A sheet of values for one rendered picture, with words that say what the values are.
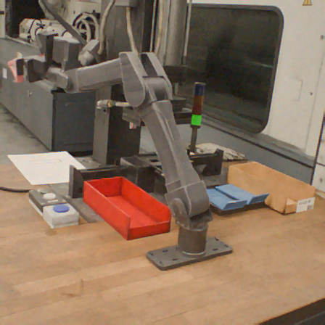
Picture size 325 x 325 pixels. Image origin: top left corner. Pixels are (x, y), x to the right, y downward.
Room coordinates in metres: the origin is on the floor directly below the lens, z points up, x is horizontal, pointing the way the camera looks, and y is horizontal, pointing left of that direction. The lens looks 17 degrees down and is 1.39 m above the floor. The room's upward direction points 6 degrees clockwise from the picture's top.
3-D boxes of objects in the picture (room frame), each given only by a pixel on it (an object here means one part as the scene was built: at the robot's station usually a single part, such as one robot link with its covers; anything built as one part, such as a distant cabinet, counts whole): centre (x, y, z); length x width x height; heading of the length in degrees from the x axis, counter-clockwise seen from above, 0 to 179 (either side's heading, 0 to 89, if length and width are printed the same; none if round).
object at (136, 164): (1.33, 0.01, 0.98); 0.20 x 0.10 x 0.01; 125
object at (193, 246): (0.91, -0.09, 0.94); 0.20 x 0.07 x 0.08; 125
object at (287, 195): (1.33, -0.34, 0.93); 0.25 x 0.13 x 0.08; 35
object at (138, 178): (1.33, 0.01, 0.94); 0.20 x 0.10 x 0.07; 125
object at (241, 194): (1.27, -0.25, 0.93); 0.15 x 0.07 x 0.03; 39
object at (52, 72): (1.24, 0.29, 1.23); 0.07 x 0.06 x 0.07; 51
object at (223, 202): (1.21, -0.18, 0.93); 0.15 x 0.07 x 0.03; 31
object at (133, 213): (1.08, 0.08, 0.93); 0.25 x 0.12 x 0.06; 35
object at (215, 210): (1.26, -0.20, 0.91); 0.17 x 0.16 x 0.02; 125
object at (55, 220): (1.02, 0.23, 0.90); 0.07 x 0.07 x 0.06; 35
